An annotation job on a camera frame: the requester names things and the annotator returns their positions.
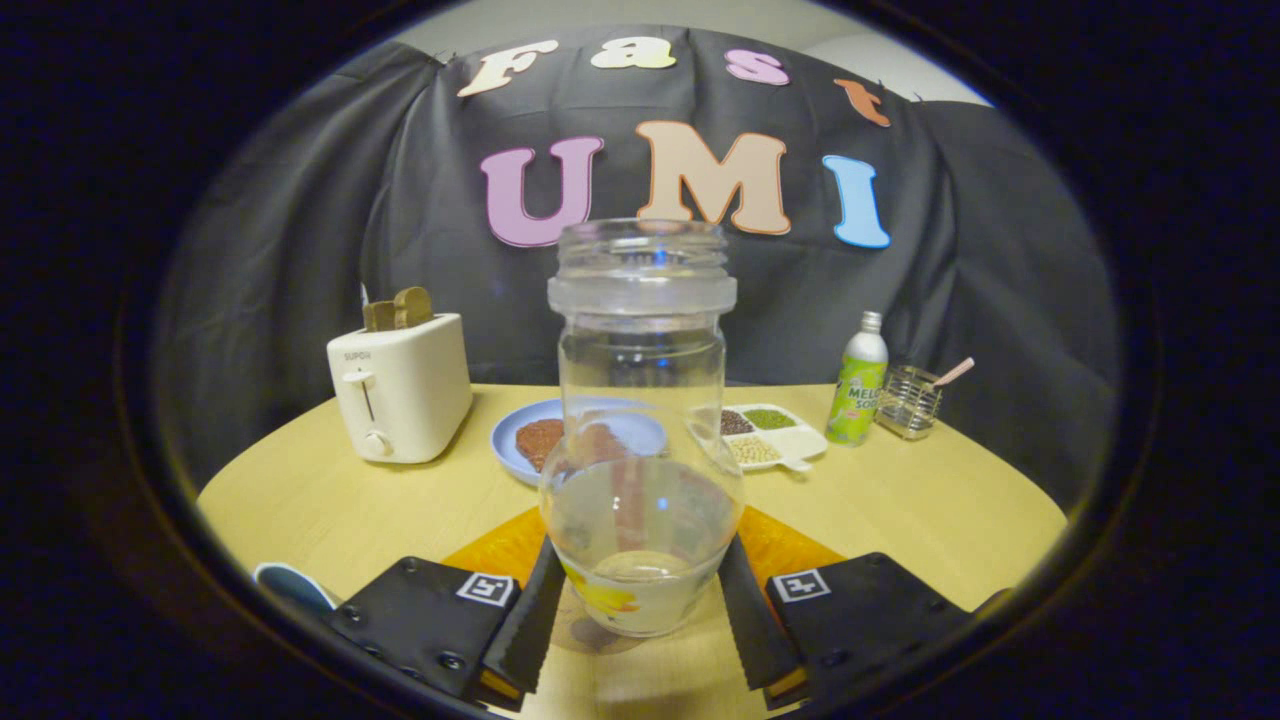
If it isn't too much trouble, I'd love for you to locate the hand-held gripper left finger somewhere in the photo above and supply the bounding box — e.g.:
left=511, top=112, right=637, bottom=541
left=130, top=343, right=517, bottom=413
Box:
left=275, top=505, right=568, bottom=713

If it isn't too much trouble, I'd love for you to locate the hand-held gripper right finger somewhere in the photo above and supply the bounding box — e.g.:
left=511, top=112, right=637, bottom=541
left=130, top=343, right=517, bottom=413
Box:
left=718, top=505, right=976, bottom=711

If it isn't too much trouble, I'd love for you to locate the pale blue cup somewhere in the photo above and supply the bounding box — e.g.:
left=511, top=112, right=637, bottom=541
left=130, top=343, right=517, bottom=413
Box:
left=253, top=562, right=341, bottom=613

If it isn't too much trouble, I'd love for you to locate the clear glass juice bottle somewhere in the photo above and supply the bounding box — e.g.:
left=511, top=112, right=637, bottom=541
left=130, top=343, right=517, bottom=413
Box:
left=538, top=218, right=746, bottom=639

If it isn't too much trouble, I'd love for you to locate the green soda bottle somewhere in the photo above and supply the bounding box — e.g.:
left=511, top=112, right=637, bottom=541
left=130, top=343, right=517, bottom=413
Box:
left=826, top=311, right=890, bottom=447

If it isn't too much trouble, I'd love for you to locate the wooden table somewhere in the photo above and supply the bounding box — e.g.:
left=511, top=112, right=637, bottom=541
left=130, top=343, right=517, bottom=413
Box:
left=197, top=383, right=1069, bottom=720

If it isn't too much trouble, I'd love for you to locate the blue plate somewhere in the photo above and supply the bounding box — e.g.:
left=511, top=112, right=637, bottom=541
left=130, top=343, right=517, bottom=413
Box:
left=490, top=397, right=669, bottom=488

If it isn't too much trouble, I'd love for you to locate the brown bread piece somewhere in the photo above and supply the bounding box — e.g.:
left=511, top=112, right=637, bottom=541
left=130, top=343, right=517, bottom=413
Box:
left=515, top=418, right=566, bottom=473

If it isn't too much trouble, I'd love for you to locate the white divided dish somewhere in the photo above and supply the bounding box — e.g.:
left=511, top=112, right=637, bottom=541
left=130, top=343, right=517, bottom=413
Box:
left=720, top=403, right=829, bottom=473

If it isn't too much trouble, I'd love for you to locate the white toaster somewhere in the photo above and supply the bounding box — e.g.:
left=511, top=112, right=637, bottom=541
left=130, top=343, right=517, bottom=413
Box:
left=326, top=313, right=474, bottom=465

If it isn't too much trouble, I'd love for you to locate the wire mesh holder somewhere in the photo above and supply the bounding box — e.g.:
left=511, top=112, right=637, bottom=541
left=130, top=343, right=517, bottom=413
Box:
left=876, top=365, right=944, bottom=442

